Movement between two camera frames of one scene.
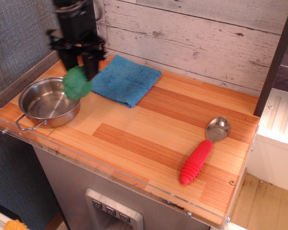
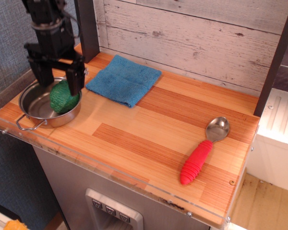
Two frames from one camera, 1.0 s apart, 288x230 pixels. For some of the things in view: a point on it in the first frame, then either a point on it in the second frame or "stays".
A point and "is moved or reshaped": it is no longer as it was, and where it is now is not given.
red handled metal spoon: [217, 129] stays
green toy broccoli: [77, 84] is moved or reshaped
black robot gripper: [78, 33] → [54, 44]
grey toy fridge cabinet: [90, 199] stays
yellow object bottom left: [15, 224] stays
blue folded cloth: [124, 81] stays
